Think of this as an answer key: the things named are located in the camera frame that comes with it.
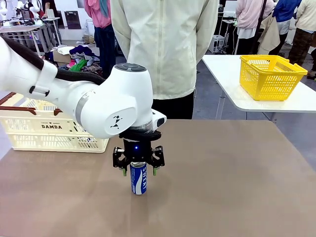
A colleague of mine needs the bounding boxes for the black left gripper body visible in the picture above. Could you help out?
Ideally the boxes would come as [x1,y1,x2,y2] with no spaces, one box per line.
[123,139,154,163]

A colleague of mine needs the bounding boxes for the blue sweat drink can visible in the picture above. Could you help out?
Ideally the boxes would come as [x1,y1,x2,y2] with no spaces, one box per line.
[129,161,148,196]

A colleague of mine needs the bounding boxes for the cream plastic shopping basket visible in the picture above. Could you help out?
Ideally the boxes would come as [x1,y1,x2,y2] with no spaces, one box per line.
[0,92,110,154]

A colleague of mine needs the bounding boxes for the yellow plastic basket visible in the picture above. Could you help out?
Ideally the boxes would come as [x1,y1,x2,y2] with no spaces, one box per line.
[239,54,309,102]

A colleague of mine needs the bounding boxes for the person's black trousers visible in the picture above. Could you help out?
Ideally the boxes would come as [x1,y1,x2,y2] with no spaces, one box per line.
[152,92,196,120]

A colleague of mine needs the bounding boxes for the person in cream jacket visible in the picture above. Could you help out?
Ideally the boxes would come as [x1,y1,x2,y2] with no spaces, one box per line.
[110,0,219,101]

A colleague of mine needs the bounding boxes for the white table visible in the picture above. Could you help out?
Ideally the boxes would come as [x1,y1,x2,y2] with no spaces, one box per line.
[201,54,316,114]

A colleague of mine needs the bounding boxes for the pile of colourful clothes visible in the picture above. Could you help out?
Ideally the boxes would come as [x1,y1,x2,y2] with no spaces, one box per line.
[41,44,103,76]

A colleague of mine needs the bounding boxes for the cardboard box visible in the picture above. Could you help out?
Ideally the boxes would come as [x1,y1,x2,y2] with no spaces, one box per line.
[50,48,72,65]

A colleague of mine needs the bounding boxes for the bystander in pink top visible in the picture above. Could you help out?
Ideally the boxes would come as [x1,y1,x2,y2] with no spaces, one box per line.
[83,0,117,79]

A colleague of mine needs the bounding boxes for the grey work table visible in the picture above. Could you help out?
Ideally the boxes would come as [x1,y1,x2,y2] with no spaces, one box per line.
[0,17,61,56]

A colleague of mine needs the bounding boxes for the beige coat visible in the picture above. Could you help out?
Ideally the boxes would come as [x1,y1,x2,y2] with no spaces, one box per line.
[258,14,281,55]

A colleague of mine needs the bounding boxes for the bystander in pale pink sweater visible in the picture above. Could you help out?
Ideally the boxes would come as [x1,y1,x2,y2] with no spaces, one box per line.
[234,0,276,55]

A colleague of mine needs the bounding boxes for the bystander in blue jacket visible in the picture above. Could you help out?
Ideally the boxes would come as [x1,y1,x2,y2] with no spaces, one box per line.
[271,0,303,56]

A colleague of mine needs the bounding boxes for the bystander with brown trousers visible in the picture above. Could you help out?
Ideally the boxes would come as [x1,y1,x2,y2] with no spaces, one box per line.
[287,0,316,67]

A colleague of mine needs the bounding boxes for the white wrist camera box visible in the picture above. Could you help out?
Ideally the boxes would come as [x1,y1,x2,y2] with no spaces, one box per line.
[152,111,167,130]

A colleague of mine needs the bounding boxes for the black left arm cable sleeve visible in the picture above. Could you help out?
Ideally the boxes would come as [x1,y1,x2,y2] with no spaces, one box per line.
[0,36,107,86]

